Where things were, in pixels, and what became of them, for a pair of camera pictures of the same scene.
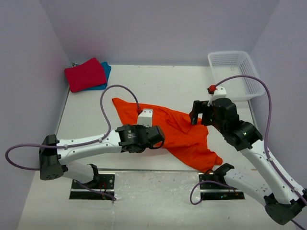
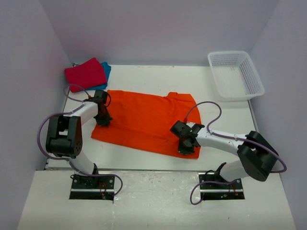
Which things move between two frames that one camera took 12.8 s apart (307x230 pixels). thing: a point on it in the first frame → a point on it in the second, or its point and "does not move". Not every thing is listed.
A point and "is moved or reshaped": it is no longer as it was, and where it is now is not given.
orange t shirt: [183, 142] is moved or reshaped
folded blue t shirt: [107, 69] does not move
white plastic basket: [225, 63] does not move
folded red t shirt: [89, 74] does not move
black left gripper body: [138, 127] → [103, 119]
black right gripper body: [218, 124] → [184, 148]
